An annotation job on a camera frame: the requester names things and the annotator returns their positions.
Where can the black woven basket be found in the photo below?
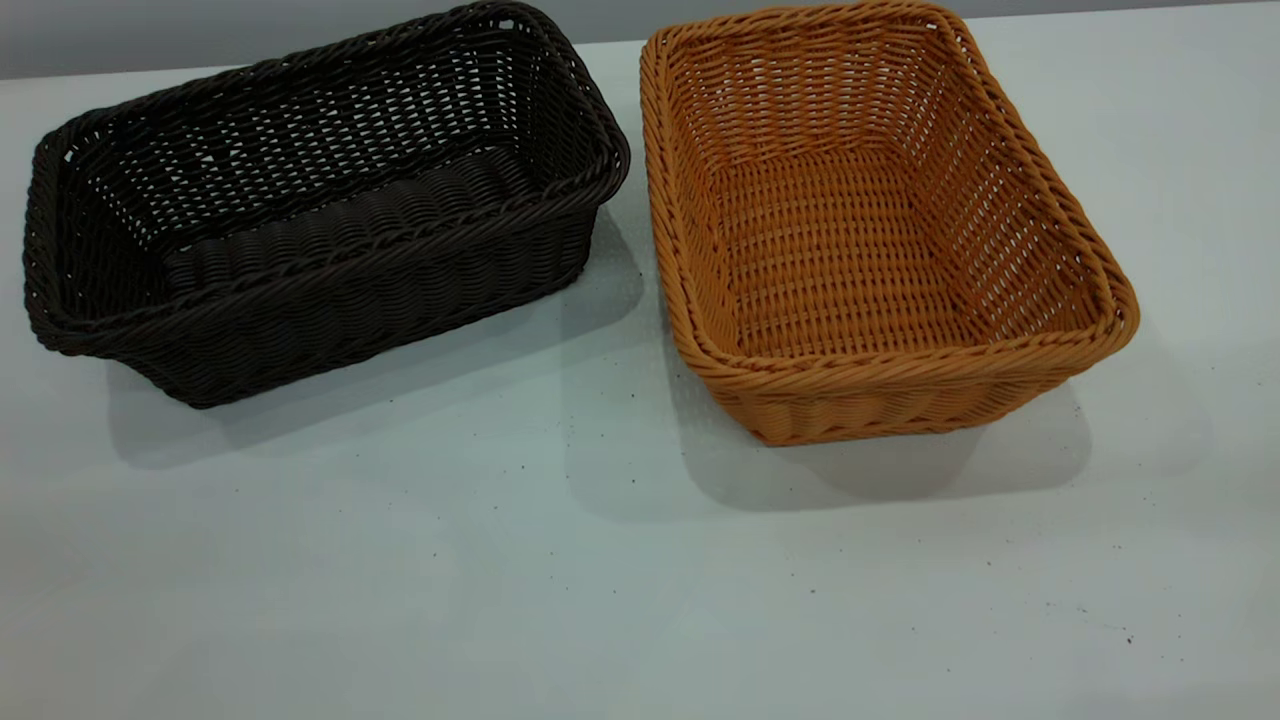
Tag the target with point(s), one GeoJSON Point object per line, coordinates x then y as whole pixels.
{"type": "Point", "coordinates": [330, 300]}

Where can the orange woven basket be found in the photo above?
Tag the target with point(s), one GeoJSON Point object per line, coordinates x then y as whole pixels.
{"type": "Point", "coordinates": [850, 260]}

